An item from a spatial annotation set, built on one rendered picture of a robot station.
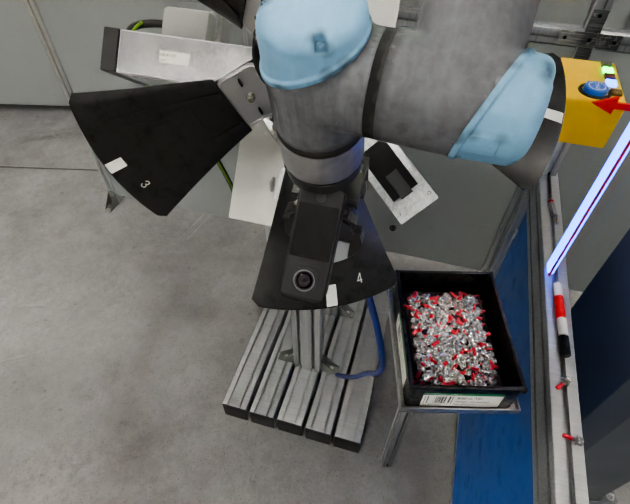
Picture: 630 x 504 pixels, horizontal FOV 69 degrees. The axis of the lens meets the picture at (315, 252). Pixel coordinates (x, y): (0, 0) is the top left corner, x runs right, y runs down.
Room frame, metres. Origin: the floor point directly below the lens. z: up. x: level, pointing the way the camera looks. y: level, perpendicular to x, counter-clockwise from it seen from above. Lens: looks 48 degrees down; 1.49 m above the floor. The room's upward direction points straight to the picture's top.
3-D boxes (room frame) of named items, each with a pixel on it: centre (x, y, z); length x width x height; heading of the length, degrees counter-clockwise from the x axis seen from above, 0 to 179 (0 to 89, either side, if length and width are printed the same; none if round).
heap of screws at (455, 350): (0.39, -0.22, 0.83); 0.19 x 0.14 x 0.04; 179
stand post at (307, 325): (0.75, 0.02, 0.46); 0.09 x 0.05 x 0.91; 74
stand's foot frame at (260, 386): (0.84, -0.01, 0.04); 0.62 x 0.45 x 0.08; 164
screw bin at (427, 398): (0.39, -0.22, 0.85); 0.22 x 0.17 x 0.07; 179
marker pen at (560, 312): (0.41, -0.40, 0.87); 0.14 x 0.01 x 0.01; 166
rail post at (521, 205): (0.83, -0.52, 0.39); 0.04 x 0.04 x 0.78; 74
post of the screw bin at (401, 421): (0.46, -0.22, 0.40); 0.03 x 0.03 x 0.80; 89
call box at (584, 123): (0.80, -0.51, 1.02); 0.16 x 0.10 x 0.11; 164
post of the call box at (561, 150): (0.80, -0.51, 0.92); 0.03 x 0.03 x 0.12; 74
